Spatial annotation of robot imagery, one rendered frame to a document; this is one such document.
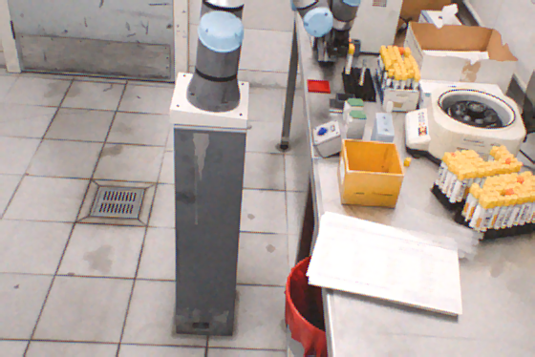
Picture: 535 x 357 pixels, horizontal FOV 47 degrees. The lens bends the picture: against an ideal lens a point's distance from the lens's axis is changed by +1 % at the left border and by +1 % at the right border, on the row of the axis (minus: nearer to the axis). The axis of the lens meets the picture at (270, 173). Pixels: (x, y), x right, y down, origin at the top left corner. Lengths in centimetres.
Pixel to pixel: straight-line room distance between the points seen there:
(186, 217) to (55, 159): 133
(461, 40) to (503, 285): 102
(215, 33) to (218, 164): 38
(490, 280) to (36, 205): 201
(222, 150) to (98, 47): 204
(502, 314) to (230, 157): 82
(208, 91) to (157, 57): 197
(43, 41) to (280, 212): 173
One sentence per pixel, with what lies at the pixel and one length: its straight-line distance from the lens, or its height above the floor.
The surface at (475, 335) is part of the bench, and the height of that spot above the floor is 88.
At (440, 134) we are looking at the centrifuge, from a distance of 163.
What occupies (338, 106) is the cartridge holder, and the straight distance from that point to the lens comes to 180.
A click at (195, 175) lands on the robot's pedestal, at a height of 71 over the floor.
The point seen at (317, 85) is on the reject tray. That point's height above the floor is 88.
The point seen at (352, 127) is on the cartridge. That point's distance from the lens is 168.
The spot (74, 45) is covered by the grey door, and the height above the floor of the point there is 20.
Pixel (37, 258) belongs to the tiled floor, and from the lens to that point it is 261.
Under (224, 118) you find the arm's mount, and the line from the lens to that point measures 167.
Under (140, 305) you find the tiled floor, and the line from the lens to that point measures 237.
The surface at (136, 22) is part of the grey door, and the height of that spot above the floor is 36.
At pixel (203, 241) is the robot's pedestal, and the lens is 194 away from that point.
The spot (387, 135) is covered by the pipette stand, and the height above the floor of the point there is 97.
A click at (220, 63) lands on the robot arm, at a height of 105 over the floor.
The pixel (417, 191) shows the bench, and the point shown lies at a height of 88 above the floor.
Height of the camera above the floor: 179
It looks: 37 degrees down
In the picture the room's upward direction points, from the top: 6 degrees clockwise
